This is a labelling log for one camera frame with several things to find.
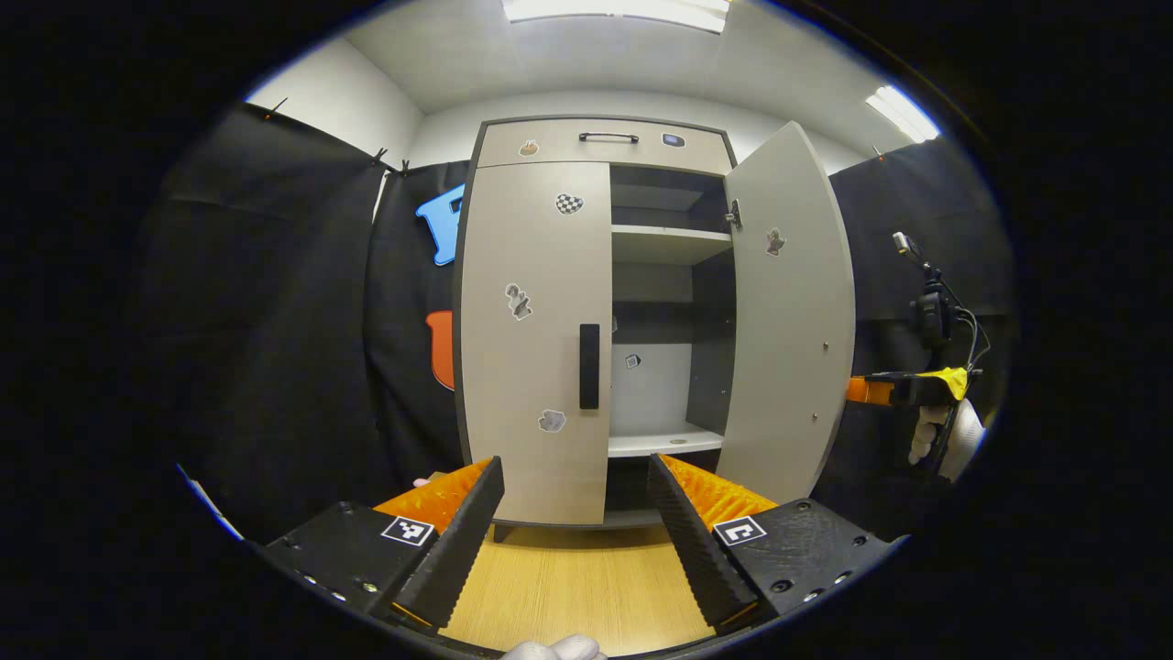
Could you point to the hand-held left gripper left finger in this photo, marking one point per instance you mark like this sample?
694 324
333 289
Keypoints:
458 550

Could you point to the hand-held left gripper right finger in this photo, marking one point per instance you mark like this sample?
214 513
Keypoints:
701 550

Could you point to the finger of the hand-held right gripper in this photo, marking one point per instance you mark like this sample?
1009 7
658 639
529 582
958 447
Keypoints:
903 390

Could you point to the grey shoe cabinet door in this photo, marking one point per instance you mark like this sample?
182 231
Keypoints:
788 348

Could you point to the cabinet door with checkered sticker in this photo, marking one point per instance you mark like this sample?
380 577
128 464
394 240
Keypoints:
531 367

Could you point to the grey double-door shoe cabinet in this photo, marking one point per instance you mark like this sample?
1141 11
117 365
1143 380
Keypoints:
586 147

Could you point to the white cabinet shelf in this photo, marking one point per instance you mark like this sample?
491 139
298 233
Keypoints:
669 243
664 443

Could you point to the metal door hinge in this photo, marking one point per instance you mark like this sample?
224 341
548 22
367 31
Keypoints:
734 215

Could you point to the grey cabinet drawer front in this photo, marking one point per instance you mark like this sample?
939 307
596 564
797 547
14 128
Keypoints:
550 147

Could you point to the narrow ceiling light panel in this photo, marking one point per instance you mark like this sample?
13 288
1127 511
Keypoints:
903 112

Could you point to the black backdrop cloth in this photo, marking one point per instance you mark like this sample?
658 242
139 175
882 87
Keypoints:
275 321

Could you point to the black camera on stand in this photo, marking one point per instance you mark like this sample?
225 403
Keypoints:
932 312

